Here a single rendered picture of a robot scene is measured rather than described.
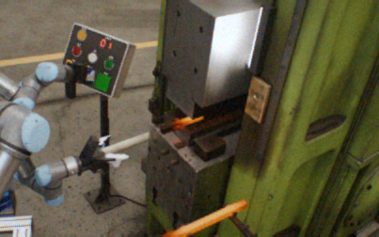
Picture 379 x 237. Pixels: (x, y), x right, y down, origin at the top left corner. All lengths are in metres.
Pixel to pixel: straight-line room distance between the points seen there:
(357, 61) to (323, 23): 0.44
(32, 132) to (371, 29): 1.28
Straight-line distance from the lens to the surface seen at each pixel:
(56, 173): 1.76
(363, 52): 1.88
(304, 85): 1.59
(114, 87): 2.20
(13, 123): 1.51
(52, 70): 1.85
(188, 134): 1.98
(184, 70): 1.86
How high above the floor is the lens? 2.22
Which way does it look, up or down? 37 degrees down
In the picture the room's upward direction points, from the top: 8 degrees clockwise
